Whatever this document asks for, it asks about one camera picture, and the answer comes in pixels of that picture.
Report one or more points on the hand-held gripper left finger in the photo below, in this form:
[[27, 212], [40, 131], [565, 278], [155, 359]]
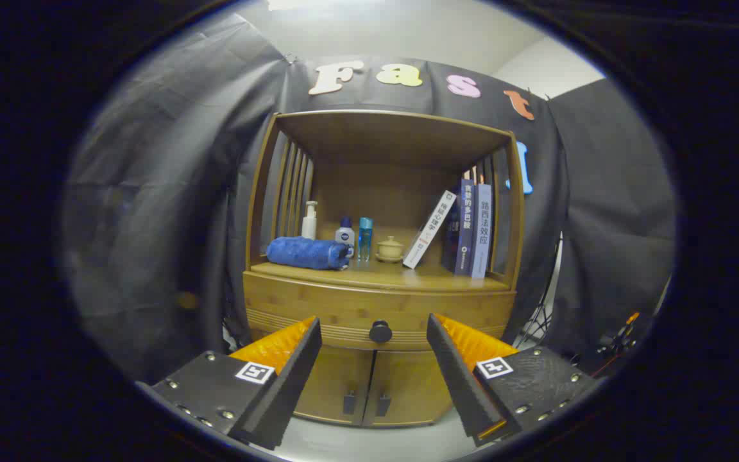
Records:
[[292, 378]]

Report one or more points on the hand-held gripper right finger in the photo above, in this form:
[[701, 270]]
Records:
[[456, 378]]

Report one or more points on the wooden drawer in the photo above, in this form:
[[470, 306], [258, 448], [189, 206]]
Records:
[[318, 298]]

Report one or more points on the black round drawer knob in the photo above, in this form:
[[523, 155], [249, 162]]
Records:
[[380, 331]]

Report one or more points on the wooden cabinet door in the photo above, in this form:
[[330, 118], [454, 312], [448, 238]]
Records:
[[408, 385], [334, 382]]

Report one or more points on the wooden countertop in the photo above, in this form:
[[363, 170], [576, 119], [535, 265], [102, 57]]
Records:
[[382, 276]]

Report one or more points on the wooden cabinet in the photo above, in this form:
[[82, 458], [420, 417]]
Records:
[[389, 135]]

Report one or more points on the rolled blue towel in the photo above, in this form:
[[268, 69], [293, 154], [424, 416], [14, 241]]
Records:
[[305, 252]]

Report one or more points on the dark blue book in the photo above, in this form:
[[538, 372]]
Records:
[[450, 247]]

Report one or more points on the beige lidded teacup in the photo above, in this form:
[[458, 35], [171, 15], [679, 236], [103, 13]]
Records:
[[389, 249]]

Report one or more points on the white pump bottle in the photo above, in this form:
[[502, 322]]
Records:
[[309, 228]]

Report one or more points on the white bottle with blue cap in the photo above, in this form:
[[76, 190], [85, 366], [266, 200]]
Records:
[[344, 234]]

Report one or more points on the navy book with white spine text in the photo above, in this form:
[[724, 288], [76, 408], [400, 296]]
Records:
[[465, 224]]

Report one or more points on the clear blue bottle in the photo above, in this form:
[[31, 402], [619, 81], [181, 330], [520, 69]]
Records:
[[365, 237]]

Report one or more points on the black device with orange tip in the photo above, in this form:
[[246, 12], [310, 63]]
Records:
[[616, 337]]

